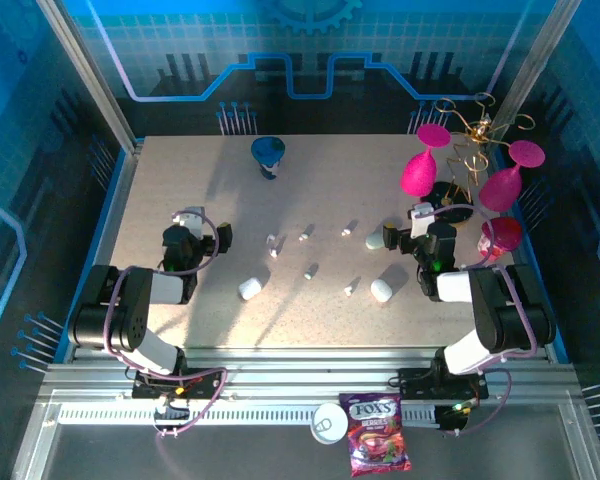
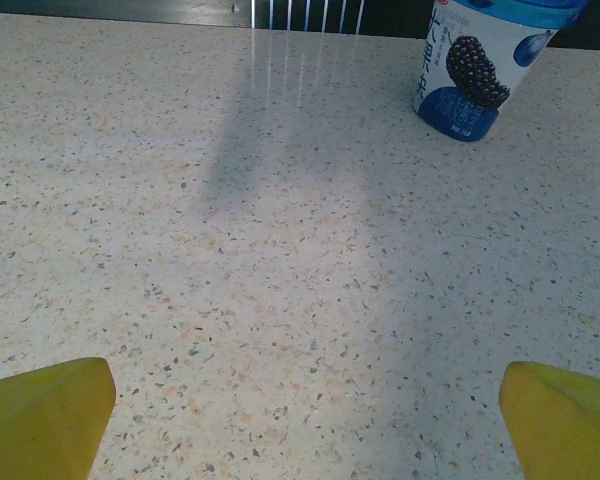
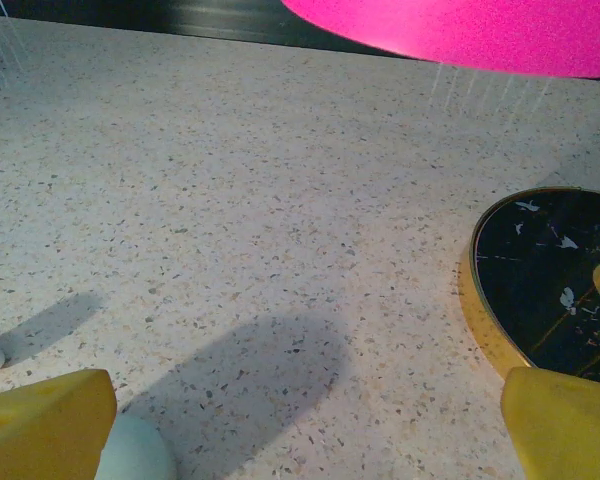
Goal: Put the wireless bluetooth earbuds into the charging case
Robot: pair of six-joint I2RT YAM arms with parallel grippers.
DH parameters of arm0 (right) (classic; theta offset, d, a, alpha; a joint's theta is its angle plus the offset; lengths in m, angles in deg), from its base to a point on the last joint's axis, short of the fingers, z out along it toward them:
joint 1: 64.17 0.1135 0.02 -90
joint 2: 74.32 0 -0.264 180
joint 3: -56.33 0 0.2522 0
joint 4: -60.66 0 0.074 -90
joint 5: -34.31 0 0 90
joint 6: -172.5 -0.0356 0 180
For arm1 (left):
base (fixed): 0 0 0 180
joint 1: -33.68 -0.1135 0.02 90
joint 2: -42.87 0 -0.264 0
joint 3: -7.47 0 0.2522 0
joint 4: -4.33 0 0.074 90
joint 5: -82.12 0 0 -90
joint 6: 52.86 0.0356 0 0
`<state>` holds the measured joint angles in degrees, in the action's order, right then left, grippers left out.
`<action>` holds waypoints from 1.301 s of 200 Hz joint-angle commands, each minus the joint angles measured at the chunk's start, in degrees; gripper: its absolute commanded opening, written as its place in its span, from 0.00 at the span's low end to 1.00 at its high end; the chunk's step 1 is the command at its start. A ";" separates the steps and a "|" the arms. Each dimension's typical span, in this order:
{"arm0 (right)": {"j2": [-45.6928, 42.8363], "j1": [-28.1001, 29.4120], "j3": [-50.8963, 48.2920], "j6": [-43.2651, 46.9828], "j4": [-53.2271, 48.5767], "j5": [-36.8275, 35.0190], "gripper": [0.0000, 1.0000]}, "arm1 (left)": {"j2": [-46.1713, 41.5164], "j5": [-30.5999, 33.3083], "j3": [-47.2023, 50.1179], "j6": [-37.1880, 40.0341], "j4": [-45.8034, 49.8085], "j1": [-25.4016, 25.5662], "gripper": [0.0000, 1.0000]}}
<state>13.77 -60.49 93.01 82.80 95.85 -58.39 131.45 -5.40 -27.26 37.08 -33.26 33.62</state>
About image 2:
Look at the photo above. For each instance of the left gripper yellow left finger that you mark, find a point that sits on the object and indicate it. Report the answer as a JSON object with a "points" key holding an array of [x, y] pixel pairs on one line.
{"points": [[35, 430]]}

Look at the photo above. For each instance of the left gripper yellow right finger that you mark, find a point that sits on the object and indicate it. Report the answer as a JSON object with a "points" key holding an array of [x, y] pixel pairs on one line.
{"points": [[565, 430]]}

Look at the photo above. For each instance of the blue blackberry yogurt cup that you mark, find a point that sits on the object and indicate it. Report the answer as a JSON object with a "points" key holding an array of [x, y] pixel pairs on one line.
{"points": [[480, 60]]}

